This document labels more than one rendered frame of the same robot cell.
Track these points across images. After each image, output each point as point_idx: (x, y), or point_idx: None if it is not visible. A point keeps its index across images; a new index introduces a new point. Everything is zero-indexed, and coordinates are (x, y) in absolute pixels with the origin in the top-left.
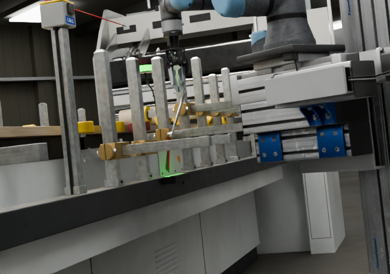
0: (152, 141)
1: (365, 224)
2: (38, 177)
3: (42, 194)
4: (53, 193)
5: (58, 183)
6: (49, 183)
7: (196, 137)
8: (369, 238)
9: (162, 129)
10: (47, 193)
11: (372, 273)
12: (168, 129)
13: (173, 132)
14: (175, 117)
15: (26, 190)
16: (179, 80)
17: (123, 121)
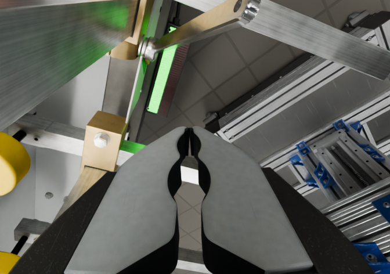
0: (118, 156)
1: (334, 179)
2: (3, 240)
3: (16, 218)
4: (17, 198)
5: (8, 195)
6: (8, 215)
7: (204, 272)
8: (329, 172)
9: (119, 57)
10: (16, 209)
11: (315, 154)
12: (138, 43)
13: (156, 54)
14: (163, 47)
15: (13, 244)
16: (199, 183)
17: (15, 178)
